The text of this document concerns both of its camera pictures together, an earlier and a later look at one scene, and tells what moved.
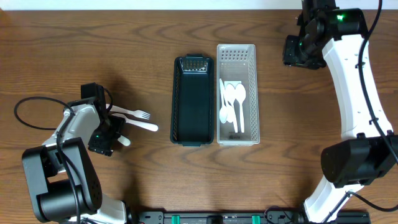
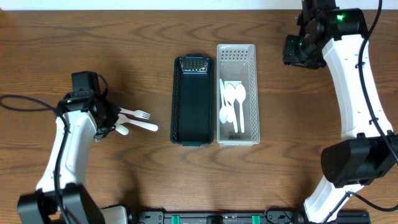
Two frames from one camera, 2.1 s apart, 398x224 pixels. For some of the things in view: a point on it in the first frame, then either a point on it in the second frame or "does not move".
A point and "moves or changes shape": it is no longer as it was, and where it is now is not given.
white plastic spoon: (240, 94) does not move
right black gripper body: (292, 50) does not move
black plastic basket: (192, 122) does not move
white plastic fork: (124, 140) moves or changes shape
